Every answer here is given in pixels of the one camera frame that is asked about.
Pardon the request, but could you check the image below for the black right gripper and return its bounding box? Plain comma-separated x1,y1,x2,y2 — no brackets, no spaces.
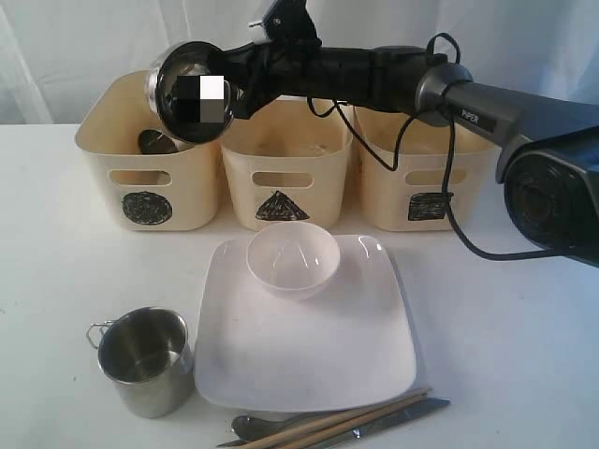
207,43,373,120

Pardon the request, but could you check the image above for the steel bowl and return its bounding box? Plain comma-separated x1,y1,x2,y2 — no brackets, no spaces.
144,41,238,145

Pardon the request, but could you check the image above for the steel tumbler cup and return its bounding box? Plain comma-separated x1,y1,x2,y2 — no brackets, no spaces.
138,129,179,155

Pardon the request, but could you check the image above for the white plastic bowl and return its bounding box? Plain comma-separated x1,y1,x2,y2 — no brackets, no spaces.
245,222,341,299

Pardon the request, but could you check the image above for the white square plate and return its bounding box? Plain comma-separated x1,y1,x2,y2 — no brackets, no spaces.
195,235,417,413

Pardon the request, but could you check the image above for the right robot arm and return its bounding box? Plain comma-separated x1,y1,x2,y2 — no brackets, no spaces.
207,43,598,266

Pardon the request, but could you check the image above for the cream bin triangle mark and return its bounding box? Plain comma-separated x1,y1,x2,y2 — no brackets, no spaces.
220,98,353,231

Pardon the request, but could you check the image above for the cream bin circle mark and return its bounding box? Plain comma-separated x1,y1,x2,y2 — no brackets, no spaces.
75,71,222,231

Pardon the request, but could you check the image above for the cream bin square mark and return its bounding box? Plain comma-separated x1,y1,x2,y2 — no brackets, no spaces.
356,121,496,232

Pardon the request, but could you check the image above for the steel spoon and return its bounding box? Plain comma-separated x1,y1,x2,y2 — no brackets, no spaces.
231,415,300,442

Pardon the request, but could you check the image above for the upper wooden chopstick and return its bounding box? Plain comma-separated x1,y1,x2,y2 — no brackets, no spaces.
241,387,432,448

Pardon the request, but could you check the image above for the wooden chopstick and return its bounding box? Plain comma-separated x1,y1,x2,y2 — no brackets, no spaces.
241,387,432,448
280,391,428,449

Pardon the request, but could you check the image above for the lower wooden chopstick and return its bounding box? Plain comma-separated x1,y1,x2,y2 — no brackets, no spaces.
280,391,428,449

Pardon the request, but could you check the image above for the steel table knife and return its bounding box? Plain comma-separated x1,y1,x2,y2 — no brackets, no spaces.
216,398,451,448

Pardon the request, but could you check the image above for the steel mug wire handle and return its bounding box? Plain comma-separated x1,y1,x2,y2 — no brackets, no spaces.
85,306,196,420

